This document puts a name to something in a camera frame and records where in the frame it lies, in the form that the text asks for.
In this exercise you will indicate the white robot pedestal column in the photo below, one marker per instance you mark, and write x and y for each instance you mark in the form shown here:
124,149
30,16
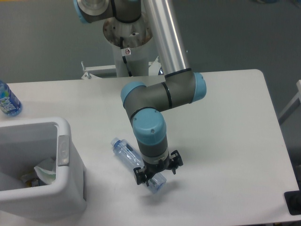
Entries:
130,45

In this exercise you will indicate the white plastic trash can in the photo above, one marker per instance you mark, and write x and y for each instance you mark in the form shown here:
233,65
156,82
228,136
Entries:
23,145

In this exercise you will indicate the white frame at right edge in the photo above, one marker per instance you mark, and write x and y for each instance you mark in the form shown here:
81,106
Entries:
292,105

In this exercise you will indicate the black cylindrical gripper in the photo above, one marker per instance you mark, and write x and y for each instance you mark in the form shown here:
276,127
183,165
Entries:
154,165

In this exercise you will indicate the blue labelled water bottle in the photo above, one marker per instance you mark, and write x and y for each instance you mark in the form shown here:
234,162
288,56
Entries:
10,105

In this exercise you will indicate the clear plastic bottle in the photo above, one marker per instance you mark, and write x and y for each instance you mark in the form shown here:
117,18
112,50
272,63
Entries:
131,158

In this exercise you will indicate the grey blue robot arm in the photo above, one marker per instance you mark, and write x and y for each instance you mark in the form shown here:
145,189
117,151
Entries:
144,104

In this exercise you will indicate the grey trash inside bin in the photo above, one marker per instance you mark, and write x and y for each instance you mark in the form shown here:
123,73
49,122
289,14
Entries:
30,180

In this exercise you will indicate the black clamp at table edge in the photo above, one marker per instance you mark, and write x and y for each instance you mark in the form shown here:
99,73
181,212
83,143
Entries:
293,201

